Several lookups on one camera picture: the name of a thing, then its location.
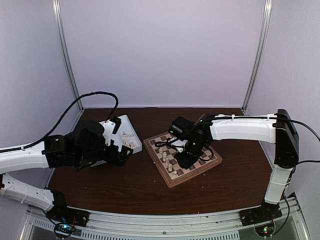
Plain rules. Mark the right aluminium corner post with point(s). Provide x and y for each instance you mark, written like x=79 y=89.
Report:
x=264 y=30

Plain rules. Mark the wooden chess board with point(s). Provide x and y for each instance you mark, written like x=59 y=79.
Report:
x=176 y=166

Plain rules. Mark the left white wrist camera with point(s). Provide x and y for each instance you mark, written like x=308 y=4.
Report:
x=110 y=128

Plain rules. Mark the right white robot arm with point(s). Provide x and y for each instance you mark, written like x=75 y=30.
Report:
x=189 y=139

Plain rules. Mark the pile of white chess pieces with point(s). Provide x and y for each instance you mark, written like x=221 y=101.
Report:
x=128 y=139

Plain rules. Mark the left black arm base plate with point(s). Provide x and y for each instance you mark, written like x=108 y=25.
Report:
x=69 y=215

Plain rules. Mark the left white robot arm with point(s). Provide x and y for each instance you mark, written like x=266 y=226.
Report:
x=90 y=142

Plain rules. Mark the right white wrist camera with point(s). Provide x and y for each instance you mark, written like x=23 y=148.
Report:
x=180 y=149

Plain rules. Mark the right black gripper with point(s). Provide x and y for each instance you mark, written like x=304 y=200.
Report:
x=184 y=163

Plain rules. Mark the control circuit board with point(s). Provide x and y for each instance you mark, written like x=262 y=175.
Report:
x=63 y=230
x=264 y=230

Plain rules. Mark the left aluminium corner post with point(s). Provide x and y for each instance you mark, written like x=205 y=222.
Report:
x=63 y=43

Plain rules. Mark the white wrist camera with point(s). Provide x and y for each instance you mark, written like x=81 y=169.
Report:
x=180 y=149
x=110 y=128

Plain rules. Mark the white plastic divided tray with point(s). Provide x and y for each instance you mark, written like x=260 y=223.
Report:
x=121 y=142

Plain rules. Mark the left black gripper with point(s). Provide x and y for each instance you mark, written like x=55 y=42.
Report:
x=122 y=157

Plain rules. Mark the left control circuit board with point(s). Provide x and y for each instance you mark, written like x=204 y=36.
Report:
x=63 y=230

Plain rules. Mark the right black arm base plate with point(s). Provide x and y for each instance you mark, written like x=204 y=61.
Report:
x=260 y=214

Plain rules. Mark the aluminium corner post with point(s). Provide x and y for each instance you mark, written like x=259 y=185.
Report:
x=264 y=30
x=63 y=43

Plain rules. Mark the right control circuit board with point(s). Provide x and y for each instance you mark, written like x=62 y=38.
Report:
x=264 y=230

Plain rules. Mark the aluminium front rail frame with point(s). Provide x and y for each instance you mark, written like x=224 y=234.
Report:
x=224 y=225

